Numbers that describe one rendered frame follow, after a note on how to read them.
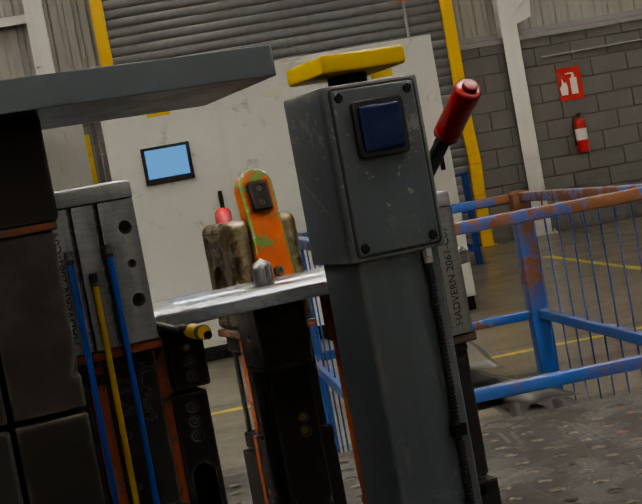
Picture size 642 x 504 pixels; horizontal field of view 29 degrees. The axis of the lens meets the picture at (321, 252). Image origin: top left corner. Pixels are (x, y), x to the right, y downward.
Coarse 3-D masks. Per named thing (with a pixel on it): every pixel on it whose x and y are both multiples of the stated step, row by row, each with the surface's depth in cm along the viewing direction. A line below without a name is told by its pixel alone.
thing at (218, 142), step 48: (240, 96) 879; (288, 96) 883; (432, 96) 895; (144, 144) 872; (192, 144) 876; (240, 144) 880; (288, 144) 884; (432, 144) 896; (144, 192) 873; (192, 192) 877; (288, 192) 885; (144, 240) 874; (192, 240) 878; (192, 288) 879
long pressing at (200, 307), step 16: (464, 256) 113; (304, 272) 122; (320, 272) 119; (224, 288) 120; (240, 288) 116; (256, 288) 113; (272, 288) 106; (288, 288) 106; (304, 288) 106; (320, 288) 107; (160, 304) 115; (176, 304) 113; (192, 304) 103; (208, 304) 103; (224, 304) 104; (240, 304) 104; (256, 304) 105; (272, 304) 105; (160, 320) 101; (176, 320) 102; (192, 320) 102; (208, 320) 103
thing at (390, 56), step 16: (384, 48) 80; (400, 48) 80; (304, 64) 80; (320, 64) 78; (336, 64) 78; (352, 64) 79; (368, 64) 79; (384, 64) 80; (288, 80) 83; (304, 80) 81; (320, 80) 82; (336, 80) 81; (352, 80) 81
